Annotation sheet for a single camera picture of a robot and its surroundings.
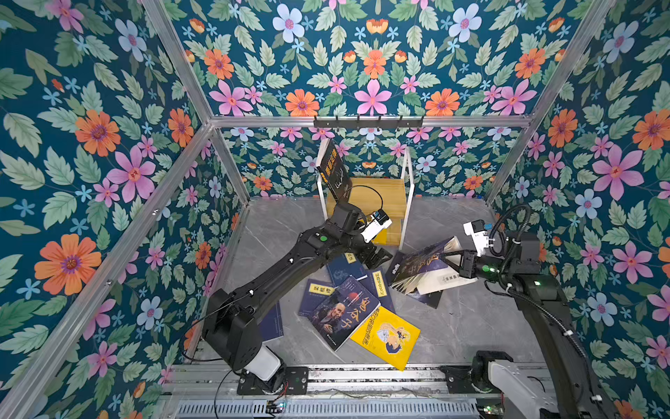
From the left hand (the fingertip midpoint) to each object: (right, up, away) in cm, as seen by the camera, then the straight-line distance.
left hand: (385, 244), depth 76 cm
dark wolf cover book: (+11, -7, -4) cm, 14 cm away
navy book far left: (-36, -28, +7) cm, 46 cm away
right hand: (+17, -2, -5) cm, 18 cm away
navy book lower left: (-23, -19, +15) cm, 33 cm away
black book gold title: (-15, +22, +8) cm, 28 cm away
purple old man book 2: (+10, -7, -3) cm, 12 cm away
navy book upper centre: (-13, -10, +20) cm, 26 cm away
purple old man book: (-13, -24, +7) cm, 28 cm away
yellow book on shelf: (+1, 0, +23) cm, 23 cm away
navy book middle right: (-1, -16, +15) cm, 22 cm away
